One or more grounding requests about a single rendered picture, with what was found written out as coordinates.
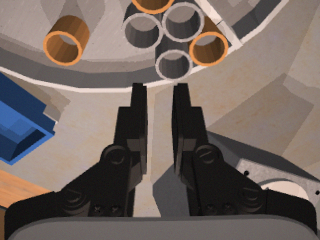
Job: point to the blue plastic tray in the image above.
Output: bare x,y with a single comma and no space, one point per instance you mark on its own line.
18,137

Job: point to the bronze bushing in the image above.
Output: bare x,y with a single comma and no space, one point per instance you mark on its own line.
212,53
152,6
61,52

